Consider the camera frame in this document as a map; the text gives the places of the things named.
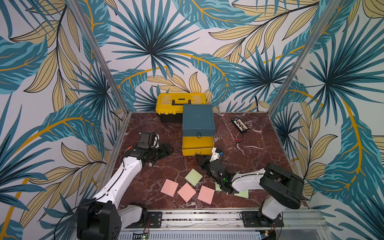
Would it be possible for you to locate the green sticky note pad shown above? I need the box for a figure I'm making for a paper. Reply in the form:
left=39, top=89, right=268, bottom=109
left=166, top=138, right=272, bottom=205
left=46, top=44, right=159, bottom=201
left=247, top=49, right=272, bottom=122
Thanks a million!
left=234, top=190, right=249, bottom=199
left=185, top=169, right=203, bottom=187
left=215, top=183, right=222, bottom=192

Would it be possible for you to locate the teal drawer cabinet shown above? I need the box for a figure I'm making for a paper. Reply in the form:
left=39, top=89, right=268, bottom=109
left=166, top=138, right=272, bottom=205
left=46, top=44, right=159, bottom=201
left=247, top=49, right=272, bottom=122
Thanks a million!
left=182, top=104, right=216, bottom=151

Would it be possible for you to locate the yellow drawer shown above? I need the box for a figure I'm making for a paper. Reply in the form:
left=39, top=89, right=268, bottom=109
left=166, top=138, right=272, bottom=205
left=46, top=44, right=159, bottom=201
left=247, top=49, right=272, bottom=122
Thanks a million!
left=182, top=137, right=214, bottom=156

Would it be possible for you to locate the black battery holder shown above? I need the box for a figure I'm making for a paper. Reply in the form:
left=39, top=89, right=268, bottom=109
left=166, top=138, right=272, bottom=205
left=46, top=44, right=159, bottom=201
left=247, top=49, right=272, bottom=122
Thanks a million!
left=231, top=117, right=250, bottom=134

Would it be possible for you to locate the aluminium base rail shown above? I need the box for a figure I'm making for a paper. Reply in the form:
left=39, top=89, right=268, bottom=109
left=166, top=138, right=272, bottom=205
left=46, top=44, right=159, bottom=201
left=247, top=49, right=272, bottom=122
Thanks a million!
left=112, top=208, right=334, bottom=240

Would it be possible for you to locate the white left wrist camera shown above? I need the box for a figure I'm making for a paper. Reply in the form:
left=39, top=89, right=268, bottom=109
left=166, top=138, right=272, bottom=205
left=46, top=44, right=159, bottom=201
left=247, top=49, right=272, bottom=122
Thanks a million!
left=152, top=133, right=160, bottom=148

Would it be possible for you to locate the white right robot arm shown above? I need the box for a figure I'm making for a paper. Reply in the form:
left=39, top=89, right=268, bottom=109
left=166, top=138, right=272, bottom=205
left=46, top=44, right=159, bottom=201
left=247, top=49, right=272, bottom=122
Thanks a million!
left=195, top=153, right=304, bottom=223

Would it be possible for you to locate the left aluminium corner post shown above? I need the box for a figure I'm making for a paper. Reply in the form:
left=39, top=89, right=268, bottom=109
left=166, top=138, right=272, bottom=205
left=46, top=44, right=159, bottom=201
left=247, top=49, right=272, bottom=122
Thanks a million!
left=68, top=0, right=129, bottom=116

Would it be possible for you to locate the right aluminium corner post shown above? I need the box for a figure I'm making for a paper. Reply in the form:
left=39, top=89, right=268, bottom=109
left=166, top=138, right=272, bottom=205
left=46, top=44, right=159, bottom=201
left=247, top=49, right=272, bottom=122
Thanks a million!
left=268, top=0, right=341, bottom=117

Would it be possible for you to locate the pink sticky note pad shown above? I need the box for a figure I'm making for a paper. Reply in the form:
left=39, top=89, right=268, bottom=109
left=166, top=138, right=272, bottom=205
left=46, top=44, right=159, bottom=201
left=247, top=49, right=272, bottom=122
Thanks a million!
left=177, top=183, right=196, bottom=203
left=198, top=186, right=215, bottom=205
left=161, top=179, right=179, bottom=197

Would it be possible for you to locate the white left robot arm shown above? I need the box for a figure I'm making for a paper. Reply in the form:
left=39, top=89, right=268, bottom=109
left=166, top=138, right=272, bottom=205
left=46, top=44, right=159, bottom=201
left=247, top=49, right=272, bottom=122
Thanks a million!
left=77, top=132, right=174, bottom=240

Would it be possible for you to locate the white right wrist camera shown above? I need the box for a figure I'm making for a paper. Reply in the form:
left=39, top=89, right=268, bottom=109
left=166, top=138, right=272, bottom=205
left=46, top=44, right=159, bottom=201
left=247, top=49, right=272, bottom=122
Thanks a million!
left=210, top=148, right=224, bottom=162

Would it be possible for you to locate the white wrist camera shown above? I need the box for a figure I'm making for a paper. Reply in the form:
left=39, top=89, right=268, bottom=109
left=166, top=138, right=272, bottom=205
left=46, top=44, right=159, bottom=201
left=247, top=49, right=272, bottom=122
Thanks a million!
left=152, top=133, right=160, bottom=148
left=210, top=148, right=224, bottom=162

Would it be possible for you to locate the yellow black toolbox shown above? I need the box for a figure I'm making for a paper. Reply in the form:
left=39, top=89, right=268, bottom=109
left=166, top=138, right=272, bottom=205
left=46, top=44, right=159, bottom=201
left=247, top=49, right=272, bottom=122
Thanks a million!
left=156, top=93, right=207, bottom=124

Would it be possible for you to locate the aluminium corner post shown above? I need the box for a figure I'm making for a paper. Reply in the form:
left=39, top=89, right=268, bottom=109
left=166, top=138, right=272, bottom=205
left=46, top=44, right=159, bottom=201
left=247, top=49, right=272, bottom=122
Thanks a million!
left=268, top=0, right=341, bottom=117
left=68, top=0, right=129, bottom=116

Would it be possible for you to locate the teal top drawer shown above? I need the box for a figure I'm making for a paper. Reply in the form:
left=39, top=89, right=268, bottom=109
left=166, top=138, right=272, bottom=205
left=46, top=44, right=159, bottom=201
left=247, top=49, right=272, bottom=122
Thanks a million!
left=182, top=126, right=216, bottom=137

